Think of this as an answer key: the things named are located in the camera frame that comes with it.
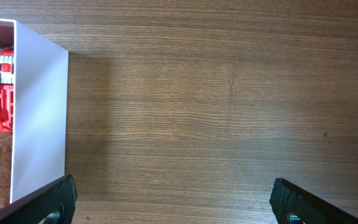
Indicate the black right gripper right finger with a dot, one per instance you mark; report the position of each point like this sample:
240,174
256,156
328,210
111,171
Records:
293,204

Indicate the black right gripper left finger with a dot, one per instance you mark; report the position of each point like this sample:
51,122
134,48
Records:
52,203

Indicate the pink lined white box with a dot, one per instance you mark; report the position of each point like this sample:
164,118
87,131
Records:
40,108

